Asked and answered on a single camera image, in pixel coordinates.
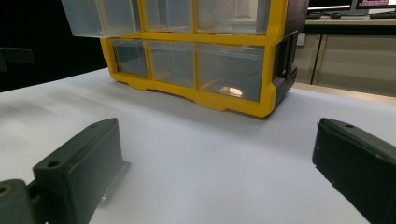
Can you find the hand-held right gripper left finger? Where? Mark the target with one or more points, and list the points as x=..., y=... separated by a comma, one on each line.
x=84, y=161

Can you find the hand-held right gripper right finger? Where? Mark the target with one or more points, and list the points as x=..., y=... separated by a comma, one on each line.
x=361, y=165

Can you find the beige office desk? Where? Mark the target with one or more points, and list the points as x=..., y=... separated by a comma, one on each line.
x=355, y=59

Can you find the dark blurry object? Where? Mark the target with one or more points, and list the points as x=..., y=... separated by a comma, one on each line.
x=15, y=57

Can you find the clear plastic drawer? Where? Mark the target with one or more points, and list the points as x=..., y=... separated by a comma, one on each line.
x=230, y=15
x=99, y=17
x=230, y=67
x=172, y=62
x=168, y=15

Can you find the small pale object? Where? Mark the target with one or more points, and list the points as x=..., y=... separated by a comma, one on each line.
x=231, y=90

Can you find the black keyboard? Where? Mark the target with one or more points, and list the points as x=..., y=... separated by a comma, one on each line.
x=315, y=14
x=383, y=14

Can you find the black computer mouse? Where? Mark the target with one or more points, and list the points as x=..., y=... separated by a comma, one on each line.
x=335, y=15

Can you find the yellow and black drawer cabinet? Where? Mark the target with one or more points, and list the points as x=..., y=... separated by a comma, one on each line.
x=274, y=37

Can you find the computer monitor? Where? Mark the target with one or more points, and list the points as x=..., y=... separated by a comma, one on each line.
x=330, y=3
x=376, y=3

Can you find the white wall socket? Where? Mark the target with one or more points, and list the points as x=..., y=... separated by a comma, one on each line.
x=301, y=39

